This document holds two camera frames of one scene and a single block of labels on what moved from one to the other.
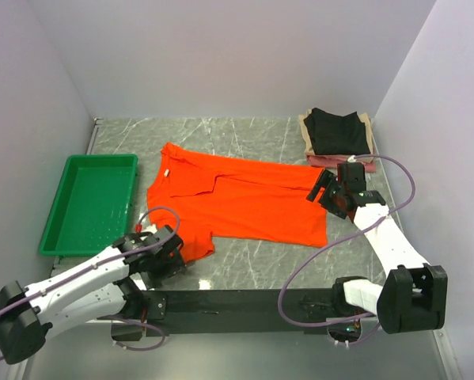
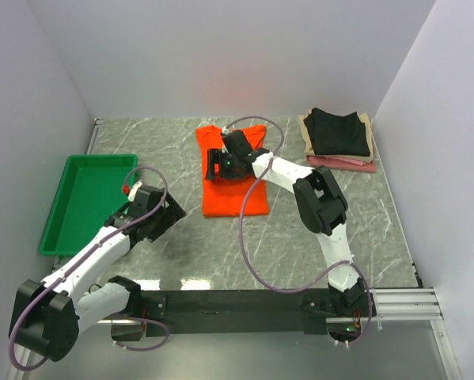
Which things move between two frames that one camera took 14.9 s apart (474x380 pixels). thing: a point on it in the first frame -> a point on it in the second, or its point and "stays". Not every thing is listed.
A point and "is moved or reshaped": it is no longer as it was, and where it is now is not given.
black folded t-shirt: (333, 134) stays
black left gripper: (175, 264) -> (172, 213)
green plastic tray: (94, 206) stays
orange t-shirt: (199, 199) is moved or reshaped
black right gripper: (327, 180) -> (217, 157)
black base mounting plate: (218, 313) stays
